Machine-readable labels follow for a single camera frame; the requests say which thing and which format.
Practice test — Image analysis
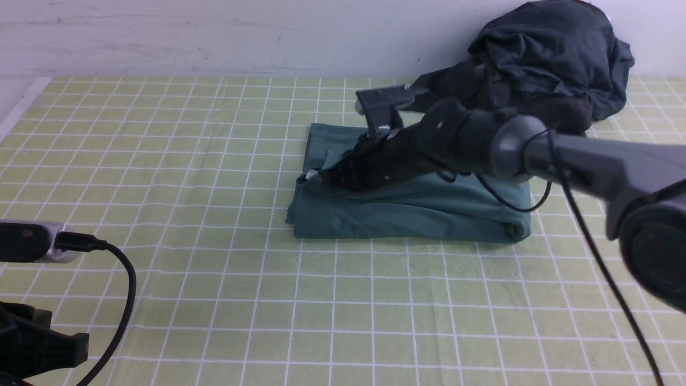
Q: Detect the black camera cable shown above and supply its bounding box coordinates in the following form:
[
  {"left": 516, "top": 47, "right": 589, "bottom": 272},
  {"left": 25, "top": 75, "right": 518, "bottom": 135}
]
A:
[
  {"left": 439, "top": 126, "right": 665, "bottom": 386},
  {"left": 54, "top": 232, "right": 137, "bottom": 386}
]

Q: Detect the black right camera cable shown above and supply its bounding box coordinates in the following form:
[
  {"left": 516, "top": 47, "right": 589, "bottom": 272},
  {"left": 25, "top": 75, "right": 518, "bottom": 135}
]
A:
[{"left": 439, "top": 126, "right": 665, "bottom": 386}]

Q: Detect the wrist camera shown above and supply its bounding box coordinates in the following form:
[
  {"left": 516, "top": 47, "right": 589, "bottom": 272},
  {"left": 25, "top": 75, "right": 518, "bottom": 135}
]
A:
[
  {"left": 355, "top": 85, "right": 415, "bottom": 138},
  {"left": 1, "top": 219, "right": 78, "bottom": 264}
]

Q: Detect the black left camera cable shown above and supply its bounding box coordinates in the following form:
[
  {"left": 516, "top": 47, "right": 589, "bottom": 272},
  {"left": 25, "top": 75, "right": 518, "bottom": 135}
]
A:
[{"left": 54, "top": 232, "right": 137, "bottom": 386}]

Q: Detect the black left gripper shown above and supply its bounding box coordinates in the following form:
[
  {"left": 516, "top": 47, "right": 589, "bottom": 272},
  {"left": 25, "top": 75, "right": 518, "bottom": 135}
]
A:
[{"left": 1, "top": 301, "right": 89, "bottom": 385}]

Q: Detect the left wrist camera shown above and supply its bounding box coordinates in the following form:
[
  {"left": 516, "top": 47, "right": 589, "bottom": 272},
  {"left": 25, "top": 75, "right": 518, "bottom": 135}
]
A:
[{"left": 1, "top": 219, "right": 78, "bottom": 264}]

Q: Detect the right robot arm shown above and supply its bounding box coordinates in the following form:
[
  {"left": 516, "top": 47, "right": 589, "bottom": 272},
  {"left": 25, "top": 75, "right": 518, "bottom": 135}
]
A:
[{"left": 299, "top": 100, "right": 685, "bottom": 312}]

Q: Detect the green long-sleeve top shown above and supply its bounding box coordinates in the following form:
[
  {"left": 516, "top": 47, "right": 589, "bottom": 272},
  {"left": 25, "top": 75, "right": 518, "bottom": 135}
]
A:
[{"left": 285, "top": 124, "right": 531, "bottom": 243}]

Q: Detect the green checkered tablecloth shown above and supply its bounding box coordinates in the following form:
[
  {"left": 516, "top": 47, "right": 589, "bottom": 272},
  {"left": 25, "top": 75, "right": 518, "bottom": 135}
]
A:
[{"left": 1, "top": 77, "right": 654, "bottom": 385}]

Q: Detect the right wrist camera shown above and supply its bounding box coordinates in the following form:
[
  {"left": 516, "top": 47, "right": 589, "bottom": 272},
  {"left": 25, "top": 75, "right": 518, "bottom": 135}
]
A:
[{"left": 355, "top": 85, "right": 415, "bottom": 138}]

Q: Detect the dark brown garment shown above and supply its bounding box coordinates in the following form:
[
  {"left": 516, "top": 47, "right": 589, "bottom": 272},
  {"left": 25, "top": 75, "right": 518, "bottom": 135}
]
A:
[{"left": 404, "top": 54, "right": 592, "bottom": 136}]

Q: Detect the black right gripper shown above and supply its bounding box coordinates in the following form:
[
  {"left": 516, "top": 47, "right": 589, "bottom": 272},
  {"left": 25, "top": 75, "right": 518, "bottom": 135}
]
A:
[{"left": 298, "top": 129, "right": 429, "bottom": 191}]

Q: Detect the dark blue-grey sweatshirt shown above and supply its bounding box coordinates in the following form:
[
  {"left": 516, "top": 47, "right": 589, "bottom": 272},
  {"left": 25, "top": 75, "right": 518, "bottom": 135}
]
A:
[{"left": 468, "top": 1, "right": 635, "bottom": 121}]

